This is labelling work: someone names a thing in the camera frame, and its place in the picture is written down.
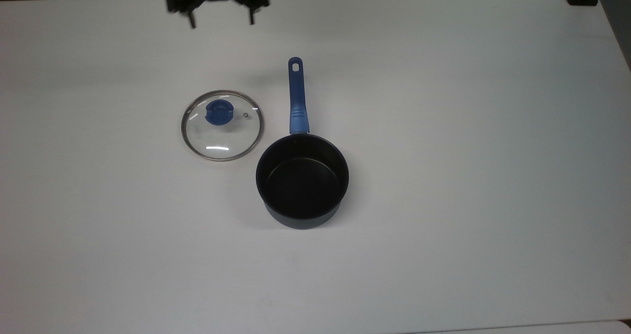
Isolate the glass lid with blue knob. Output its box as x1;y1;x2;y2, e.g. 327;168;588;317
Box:
180;90;265;162

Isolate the black saucepan with blue handle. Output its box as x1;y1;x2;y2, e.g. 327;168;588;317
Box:
255;57;350;230

